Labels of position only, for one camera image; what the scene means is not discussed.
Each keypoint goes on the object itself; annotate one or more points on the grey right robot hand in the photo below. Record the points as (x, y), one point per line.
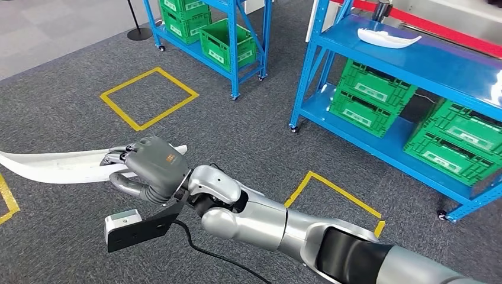
(161, 164)

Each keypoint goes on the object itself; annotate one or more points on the long curved white plastic part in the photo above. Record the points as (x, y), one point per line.
(51, 166)
(384, 39)

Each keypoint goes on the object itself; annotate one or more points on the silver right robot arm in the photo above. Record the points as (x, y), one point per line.
(255, 219)

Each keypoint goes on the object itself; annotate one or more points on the blue steel shelf rack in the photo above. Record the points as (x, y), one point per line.
(412, 62)
(234, 58)

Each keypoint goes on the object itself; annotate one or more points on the green plastic crate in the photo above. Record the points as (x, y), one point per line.
(180, 4)
(219, 55)
(372, 88)
(466, 133)
(360, 115)
(184, 27)
(447, 160)

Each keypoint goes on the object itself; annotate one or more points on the black stanchion with round base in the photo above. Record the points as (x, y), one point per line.
(139, 34)

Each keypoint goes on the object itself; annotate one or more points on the white table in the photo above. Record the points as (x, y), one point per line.
(330, 13)

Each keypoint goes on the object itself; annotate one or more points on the red barrier belt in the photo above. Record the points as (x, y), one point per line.
(451, 34)

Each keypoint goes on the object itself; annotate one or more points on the black camera bracket plate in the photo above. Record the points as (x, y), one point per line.
(149, 229)

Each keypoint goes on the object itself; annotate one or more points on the black barrier post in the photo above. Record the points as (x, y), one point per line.
(381, 11)

